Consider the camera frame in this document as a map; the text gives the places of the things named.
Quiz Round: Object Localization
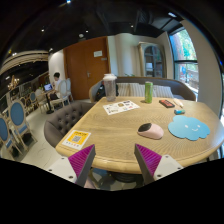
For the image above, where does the pink computer mouse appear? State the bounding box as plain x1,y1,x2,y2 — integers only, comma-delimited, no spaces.
137,123,164,140

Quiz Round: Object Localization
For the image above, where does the seated person in white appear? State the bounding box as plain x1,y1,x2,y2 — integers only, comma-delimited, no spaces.
49,72,61,100

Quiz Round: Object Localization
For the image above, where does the orange wooden door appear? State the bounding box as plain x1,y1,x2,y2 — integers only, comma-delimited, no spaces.
64,36,110,100

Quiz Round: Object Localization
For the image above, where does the grey curved sofa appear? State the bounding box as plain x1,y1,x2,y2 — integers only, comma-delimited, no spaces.
88,76,197,103

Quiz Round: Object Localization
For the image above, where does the open laptop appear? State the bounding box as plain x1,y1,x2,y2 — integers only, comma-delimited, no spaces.
44,84,53,92

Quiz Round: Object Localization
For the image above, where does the green drink can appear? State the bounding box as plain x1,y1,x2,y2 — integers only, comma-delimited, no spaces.
145,81,153,103

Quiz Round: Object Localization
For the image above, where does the grey tufted armchair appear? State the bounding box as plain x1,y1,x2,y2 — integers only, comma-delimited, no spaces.
44,102,94,147

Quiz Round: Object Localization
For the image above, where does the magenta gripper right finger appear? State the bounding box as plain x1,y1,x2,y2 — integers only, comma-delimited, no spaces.
133,143,184,186

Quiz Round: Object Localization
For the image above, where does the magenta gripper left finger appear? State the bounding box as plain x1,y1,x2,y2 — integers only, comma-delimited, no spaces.
46,143,97,188

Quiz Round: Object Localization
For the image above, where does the small blue eraser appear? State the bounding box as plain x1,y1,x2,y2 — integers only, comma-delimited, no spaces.
174,110,185,115

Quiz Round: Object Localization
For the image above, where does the blue cloud mouse pad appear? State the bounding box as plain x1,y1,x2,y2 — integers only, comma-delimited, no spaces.
168,115,210,141

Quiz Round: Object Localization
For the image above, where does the yellow QR code sticker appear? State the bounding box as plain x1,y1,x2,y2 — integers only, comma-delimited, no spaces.
62,130,90,150

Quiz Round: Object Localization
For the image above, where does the arched wooden cabinet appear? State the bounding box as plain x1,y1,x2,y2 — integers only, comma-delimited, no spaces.
138,42,166,78

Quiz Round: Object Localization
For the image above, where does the blue white dining chair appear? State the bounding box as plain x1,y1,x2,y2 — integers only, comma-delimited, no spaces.
0,114,21,159
9,100,36,150

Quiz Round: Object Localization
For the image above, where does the white printed menu sheet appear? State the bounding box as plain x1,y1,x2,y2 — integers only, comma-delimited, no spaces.
103,100,139,115

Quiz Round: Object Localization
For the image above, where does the clear plastic shaker bottle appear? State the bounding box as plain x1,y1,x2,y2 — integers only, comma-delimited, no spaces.
103,74,116,102

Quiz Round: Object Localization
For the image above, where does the black backpack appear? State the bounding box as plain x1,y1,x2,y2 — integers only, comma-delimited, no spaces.
95,84,119,101

